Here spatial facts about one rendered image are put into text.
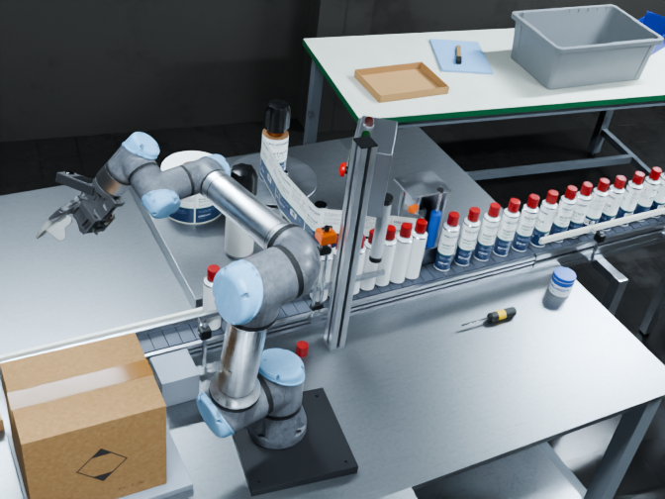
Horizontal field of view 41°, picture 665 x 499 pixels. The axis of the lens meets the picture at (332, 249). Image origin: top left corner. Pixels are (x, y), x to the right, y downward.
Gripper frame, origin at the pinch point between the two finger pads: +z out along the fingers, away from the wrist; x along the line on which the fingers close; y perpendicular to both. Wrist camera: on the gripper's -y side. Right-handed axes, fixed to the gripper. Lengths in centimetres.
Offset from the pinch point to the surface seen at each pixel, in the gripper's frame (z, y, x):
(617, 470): -34, 139, 112
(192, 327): 8.6, 31.4, 34.8
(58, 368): 5.9, 31.0, -18.9
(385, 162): -64, 35, 35
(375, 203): -54, 40, 39
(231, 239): -3, 14, 60
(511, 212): -62, 57, 106
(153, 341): 14.5, 29.2, 25.2
